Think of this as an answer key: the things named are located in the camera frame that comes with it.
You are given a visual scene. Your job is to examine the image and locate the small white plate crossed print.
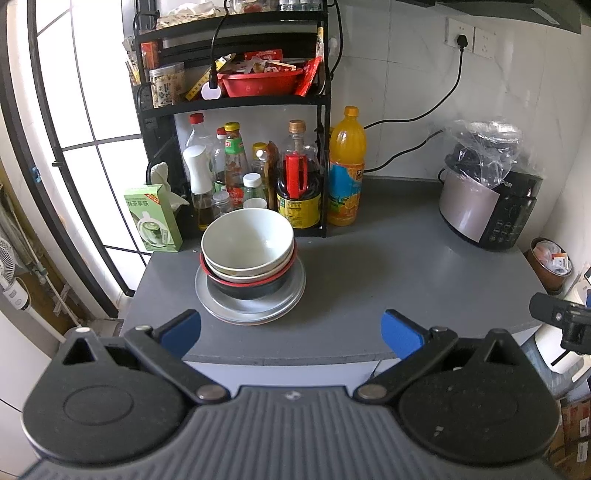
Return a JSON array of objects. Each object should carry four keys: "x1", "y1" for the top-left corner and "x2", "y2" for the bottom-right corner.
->
[{"x1": 205, "y1": 272, "x2": 298, "y2": 313}]

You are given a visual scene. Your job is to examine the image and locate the black power cable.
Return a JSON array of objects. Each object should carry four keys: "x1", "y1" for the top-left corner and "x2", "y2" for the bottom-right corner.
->
[{"x1": 362, "y1": 48, "x2": 464, "y2": 174}]

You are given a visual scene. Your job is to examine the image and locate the white wall outlet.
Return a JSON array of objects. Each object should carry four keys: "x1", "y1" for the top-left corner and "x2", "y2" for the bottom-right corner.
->
[
  {"x1": 445, "y1": 17, "x2": 476, "y2": 47},
  {"x1": 473, "y1": 27, "x2": 496, "y2": 58}
]

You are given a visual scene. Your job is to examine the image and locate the clear plastic bag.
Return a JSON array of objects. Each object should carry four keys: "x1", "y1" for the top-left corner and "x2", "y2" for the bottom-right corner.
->
[{"x1": 444, "y1": 119, "x2": 525, "y2": 190}]

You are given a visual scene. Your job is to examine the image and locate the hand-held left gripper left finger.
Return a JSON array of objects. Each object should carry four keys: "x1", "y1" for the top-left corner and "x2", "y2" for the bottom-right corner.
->
[{"x1": 58, "y1": 308, "x2": 232, "y2": 405}]

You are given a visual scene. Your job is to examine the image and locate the green cardboard box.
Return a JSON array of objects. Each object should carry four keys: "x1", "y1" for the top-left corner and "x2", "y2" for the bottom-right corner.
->
[{"x1": 124, "y1": 184, "x2": 184, "y2": 253}]

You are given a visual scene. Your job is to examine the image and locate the white cap jar green label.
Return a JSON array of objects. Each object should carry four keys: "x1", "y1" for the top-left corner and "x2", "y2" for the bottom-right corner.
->
[{"x1": 242, "y1": 173, "x2": 267, "y2": 201}]

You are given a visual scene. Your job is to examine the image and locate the small glass spice jar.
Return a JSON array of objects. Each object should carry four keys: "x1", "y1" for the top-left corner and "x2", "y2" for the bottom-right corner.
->
[{"x1": 211, "y1": 191, "x2": 233, "y2": 219}]

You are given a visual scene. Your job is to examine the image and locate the white tissue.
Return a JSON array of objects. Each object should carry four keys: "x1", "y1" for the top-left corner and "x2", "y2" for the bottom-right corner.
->
[{"x1": 150, "y1": 161, "x2": 191, "y2": 210}]

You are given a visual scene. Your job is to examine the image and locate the clear bottle with red cap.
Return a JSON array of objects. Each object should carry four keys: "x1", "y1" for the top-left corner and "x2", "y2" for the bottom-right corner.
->
[{"x1": 185, "y1": 113, "x2": 215, "y2": 153}]

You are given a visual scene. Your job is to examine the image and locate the cream bowl with patterned side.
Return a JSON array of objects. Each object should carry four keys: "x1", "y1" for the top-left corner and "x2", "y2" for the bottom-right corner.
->
[{"x1": 203, "y1": 249, "x2": 296, "y2": 284}]

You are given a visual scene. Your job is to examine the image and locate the black metal shelf rack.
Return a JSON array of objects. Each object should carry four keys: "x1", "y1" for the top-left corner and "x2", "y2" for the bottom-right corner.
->
[{"x1": 131, "y1": 0, "x2": 342, "y2": 238}]

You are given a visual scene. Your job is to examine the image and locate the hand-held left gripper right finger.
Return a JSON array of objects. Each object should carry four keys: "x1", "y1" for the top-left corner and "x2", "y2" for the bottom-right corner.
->
[{"x1": 353, "y1": 308, "x2": 533, "y2": 402}]

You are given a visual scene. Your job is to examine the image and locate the silver and black pressure cooker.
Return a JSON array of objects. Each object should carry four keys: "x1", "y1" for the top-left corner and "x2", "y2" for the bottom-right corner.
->
[{"x1": 438, "y1": 157, "x2": 544, "y2": 252}]

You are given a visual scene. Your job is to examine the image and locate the clear bag of dry food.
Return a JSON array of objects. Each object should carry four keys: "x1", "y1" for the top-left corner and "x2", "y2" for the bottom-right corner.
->
[{"x1": 157, "y1": 2, "x2": 229, "y2": 28}]

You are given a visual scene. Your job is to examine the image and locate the small red cap bottle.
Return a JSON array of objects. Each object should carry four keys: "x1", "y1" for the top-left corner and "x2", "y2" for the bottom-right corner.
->
[{"x1": 212, "y1": 128, "x2": 229, "y2": 192}]

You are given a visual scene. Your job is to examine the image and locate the soy sauce bottle red handle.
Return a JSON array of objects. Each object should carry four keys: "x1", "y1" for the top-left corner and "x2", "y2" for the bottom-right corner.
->
[{"x1": 276, "y1": 120, "x2": 322, "y2": 230}]

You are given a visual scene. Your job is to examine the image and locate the white plate with flower print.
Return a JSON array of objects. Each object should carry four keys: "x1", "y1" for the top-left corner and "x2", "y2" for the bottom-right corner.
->
[{"x1": 203, "y1": 300, "x2": 303, "y2": 326}]

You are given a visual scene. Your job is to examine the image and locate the green label sauce bottle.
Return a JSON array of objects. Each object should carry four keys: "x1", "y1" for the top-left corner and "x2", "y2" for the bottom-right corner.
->
[{"x1": 224, "y1": 121, "x2": 250, "y2": 210}]

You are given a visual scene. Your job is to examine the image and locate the orange juice bottle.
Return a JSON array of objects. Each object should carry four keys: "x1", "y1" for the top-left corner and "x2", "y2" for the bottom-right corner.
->
[{"x1": 328, "y1": 106, "x2": 368, "y2": 227}]

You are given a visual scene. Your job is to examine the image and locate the red and black bowl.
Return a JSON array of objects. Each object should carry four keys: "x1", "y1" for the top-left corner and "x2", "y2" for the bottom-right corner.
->
[{"x1": 199, "y1": 251, "x2": 298, "y2": 301}]

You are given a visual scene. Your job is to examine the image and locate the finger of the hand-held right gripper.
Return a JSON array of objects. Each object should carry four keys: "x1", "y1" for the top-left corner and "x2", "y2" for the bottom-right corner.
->
[{"x1": 529, "y1": 292, "x2": 574, "y2": 325}]

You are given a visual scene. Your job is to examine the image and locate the plain white bowl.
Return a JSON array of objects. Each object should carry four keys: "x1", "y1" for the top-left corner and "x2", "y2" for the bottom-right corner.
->
[{"x1": 201, "y1": 208, "x2": 295, "y2": 278}]

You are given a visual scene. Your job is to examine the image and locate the red plastic basket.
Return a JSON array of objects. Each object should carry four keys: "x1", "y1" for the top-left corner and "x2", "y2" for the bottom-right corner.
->
[{"x1": 217, "y1": 68, "x2": 305, "y2": 99}]

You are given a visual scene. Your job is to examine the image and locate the brown waste bin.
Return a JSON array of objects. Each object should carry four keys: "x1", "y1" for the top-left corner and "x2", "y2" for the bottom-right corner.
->
[{"x1": 524, "y1": 237, "x2": 573, "y2": 296}]

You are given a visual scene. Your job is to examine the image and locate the yellow cap bottle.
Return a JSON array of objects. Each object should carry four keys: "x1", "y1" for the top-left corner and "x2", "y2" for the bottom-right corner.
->
[{"x1": 252, "y1": 142, "x2": 271, "y2": 178}]

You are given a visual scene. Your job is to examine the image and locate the clear jar of snacks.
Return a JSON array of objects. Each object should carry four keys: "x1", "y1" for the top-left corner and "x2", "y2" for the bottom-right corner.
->
[{"x1": 148, "y1": 62, "x2": 185, "y2": 108}]

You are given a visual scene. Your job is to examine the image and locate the white plate with script print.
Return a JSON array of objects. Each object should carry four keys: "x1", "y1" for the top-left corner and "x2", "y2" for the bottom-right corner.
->
[{"x1": 195, "y1": 258, "x2": 307, "y2": 320}]

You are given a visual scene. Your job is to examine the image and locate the black window grille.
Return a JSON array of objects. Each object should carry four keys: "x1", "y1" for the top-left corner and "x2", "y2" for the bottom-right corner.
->
[{"x1": 0, "y1": 0, "x2": 153, "y2": 296}]

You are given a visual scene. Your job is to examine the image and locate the white top oil sprayer bottle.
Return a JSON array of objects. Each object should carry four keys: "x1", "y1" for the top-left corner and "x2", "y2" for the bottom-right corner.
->
[{"x1": 182, "y1": 144, "x2": 215, "y2": 232}]

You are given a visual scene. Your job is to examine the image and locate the white fan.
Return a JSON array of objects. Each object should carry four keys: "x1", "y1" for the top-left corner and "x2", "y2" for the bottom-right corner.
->
[{"x1": 0, "y1": 237, "x2": 31, "y2": 319}]

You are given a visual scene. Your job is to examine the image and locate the black range hood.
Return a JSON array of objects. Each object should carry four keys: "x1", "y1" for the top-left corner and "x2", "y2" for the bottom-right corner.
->
[{"x1": 392, "y1": 0, "x2": 583, "y2": 33}]

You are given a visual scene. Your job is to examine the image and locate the red snack packet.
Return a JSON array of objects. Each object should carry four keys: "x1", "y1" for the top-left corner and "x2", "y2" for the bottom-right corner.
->
[{"x1": 295, "y1": 58, "x2": 324, "y2": 97}]

